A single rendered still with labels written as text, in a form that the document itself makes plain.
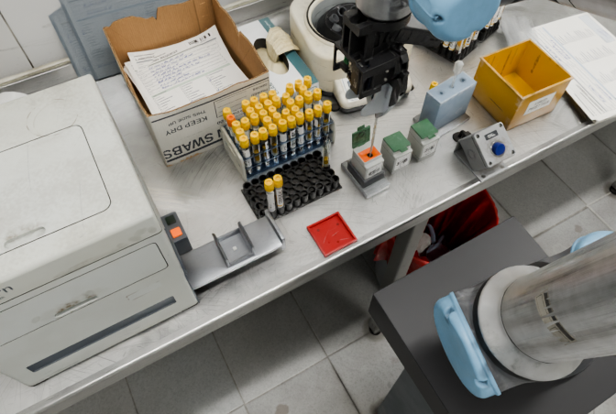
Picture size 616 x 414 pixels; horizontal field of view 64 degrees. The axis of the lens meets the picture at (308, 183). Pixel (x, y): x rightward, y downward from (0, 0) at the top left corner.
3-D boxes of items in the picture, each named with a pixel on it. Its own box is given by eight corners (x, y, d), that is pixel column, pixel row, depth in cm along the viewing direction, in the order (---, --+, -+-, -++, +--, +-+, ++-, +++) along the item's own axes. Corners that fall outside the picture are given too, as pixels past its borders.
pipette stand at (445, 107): (434, 141, 103) (446, 108, 95) (412, 120, 106) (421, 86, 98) (468, 120, 106) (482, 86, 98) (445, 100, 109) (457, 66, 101)
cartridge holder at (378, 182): (366, 200, 95) (368, 189, 92) (340, 167, 99) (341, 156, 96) (389, 187, 96) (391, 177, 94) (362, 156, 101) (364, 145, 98)
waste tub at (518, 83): (505, 133, 104) (522, 99, 96) (467, 91, 111) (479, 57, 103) (554, 111, 108) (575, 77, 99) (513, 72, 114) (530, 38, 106)
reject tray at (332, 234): (324, 257, 88) (324, 256, 87) (306, 228, 91) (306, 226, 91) (357, 241, 90) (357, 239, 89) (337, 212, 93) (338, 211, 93)
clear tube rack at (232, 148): (245, 183, 97) (240, 161, 91) (224, 147, 102) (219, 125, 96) (335, 143, 103) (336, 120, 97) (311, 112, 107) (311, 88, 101)
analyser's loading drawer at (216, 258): (174, 303, 81) (167, 291, 77) (160, 270, 84) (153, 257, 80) (285, 248, 87) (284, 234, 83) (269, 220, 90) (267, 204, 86)
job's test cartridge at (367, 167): (363, 186, 95) (367, 167, 90) (349, 168, 97) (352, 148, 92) (380, 177, 96) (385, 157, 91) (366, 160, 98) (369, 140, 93)
